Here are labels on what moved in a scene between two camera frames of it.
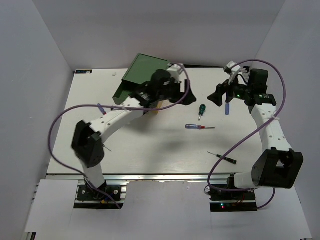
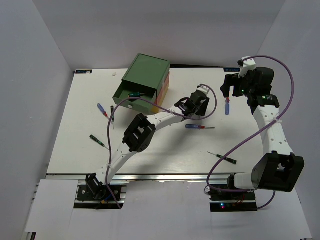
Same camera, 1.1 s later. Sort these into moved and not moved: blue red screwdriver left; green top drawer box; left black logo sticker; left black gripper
Moved: left black gripper
Not moved: left black logo sticker; blue red screwdriver left; green top drawer box
